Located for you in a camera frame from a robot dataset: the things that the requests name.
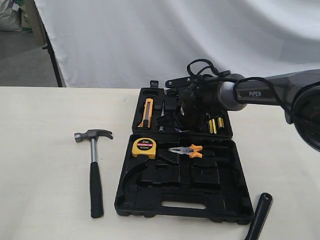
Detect orange handled pliers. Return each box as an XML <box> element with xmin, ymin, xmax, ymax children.
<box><xmin>168</xmin><ymin>144</ymin><xmax>203</xmax><ymax>158</ymax></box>

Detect orange utility knife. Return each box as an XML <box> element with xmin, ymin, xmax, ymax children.
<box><xmin>138</xmin><ymin>98</ymin><xmax>154</xmax><ymax>128</ymax></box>

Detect clear tester screwdriver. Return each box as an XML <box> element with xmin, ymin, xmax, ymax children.
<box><xmin>158</xmin><ymin>100</ymin><xmax>165</xmax><ymax>132</ymax></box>

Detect white sack in background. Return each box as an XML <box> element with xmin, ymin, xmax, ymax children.
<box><xmin>0</xmin><ymin>0</ymin><xmax>25</xmax><ymax>32</ymax></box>

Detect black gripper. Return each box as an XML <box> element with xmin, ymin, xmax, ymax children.
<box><xmin>156</xmin><ymin>74</ymin><xmax>220</xmax><ymax>130</ymax></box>

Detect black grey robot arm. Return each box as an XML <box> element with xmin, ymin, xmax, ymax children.
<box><xmin>156</xmin><ymin>69</ymin><xmax>320</xmax><ymax>151</ymax></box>

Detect black adjustable wrench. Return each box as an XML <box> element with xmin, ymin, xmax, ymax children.
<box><xmin>244</xmin><ymin>192</ymin><xmax>273</xmax><ymax>240</ymax></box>

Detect white backdrop cloth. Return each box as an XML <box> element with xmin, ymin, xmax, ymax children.
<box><xmin>35</xmin><ymin>0</ymin><xmax>320</xmax><ymax>88</ymax></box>

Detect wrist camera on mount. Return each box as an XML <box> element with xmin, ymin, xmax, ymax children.
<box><xmin>164</xmin><ymin>76</ymin><xmax>192</xmax><ymax>97</ymax></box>

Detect yellow tape measure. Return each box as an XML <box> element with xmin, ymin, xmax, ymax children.
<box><xmin>131</xmin><ymin>137</ymin><xmax>157</xmax><ymax>160</ymax></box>

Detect black backdrop stand pole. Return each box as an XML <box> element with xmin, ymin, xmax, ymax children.
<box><xmin>40</xmin><ymin>17</ymin><xmax>63</xmax><ymax>88</ymax></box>

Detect claw hammer black grip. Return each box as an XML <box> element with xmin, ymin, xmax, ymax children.
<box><xmin>74</xmin><ymin>129</ymin><xmax>113</xmax><ymax>219</ymax></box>

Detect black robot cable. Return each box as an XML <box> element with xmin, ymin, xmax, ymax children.
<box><xmin>186</xmin><ymin>58</ymin><xmax>301</xmax><ymax>121</ymax></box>

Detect black plastic tool case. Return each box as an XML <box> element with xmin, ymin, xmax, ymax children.
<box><xmin>114</xmin><ymin>80</ymin><xmax>254</xmax><ymax>225</ymax></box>

